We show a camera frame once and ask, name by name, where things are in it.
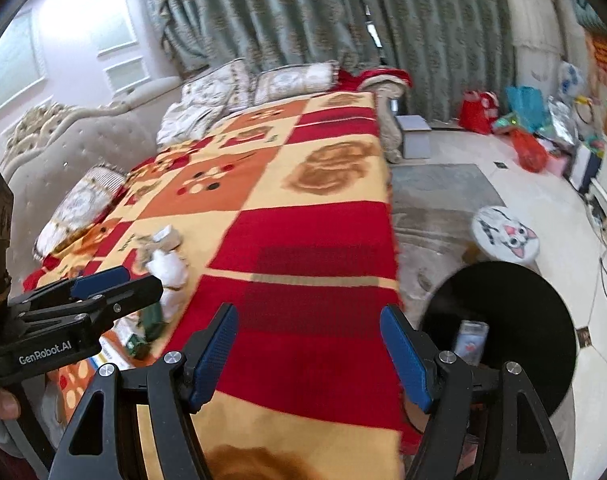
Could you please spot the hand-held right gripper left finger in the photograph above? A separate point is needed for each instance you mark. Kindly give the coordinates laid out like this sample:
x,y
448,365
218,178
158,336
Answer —
x,y
213,355

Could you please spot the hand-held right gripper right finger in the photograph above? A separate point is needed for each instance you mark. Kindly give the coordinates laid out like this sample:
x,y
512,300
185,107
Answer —
x,y
408,360

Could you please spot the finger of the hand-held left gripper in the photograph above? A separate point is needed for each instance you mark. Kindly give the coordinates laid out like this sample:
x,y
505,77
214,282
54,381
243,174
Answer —
x,y
128,295
100,280

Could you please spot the white paper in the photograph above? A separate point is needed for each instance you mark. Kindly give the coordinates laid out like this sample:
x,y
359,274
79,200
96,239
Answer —
x,y
168,270

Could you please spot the person's left hand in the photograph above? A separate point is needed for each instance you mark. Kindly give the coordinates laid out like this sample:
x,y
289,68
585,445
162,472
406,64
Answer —
x,y
0,404

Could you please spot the small green packet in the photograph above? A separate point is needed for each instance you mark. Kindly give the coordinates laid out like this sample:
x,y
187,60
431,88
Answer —
x,y
136,347

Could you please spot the white embroidered pillow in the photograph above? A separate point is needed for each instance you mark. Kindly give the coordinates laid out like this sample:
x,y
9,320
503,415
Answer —
x,y
293,80
208,90
78,210

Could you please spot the grey tufted sofa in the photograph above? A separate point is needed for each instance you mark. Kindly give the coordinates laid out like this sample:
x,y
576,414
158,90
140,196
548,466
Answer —
x,y
58,150

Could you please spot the grey rug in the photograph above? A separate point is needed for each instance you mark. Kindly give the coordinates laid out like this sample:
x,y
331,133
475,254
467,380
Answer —
x,y
433,210

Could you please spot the round cat face stool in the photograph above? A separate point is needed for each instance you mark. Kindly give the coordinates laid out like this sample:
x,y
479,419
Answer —
x,y
503,230

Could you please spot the red and yellow printed blanket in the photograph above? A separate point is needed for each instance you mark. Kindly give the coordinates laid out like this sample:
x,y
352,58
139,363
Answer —
x,y
308,220

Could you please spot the white folded quilt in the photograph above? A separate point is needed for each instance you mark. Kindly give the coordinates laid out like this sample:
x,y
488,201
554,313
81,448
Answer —
x,y
183,122

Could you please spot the grey box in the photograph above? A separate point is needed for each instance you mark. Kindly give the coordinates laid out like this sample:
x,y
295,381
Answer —
x,y
416,140

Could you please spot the red plastic bag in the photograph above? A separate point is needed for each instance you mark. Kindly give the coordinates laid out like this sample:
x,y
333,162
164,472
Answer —
x,y
531,152

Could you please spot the red gift bag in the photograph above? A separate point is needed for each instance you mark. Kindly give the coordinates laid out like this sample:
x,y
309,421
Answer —
x,y
476,112

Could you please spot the blue gift bag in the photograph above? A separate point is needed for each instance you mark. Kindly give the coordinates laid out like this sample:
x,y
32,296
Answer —
x,y
526,105

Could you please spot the red folded blanket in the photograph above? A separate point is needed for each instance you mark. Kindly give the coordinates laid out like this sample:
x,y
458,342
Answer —
x,y
378,77

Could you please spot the silver foil bag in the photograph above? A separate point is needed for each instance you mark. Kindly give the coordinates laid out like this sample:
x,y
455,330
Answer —
x,y
563,120

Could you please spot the white plastic bag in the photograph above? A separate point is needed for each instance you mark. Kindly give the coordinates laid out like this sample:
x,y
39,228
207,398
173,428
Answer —
x,y
569,80

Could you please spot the white lace cover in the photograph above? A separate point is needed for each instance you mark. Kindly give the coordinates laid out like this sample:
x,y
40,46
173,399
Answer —
x,y
538,60

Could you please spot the striped bag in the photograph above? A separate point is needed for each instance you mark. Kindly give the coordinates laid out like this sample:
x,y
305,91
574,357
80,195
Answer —
x,y
588,12

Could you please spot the red wall poster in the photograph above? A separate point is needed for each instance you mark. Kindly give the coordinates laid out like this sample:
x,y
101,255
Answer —
x,y
603,57

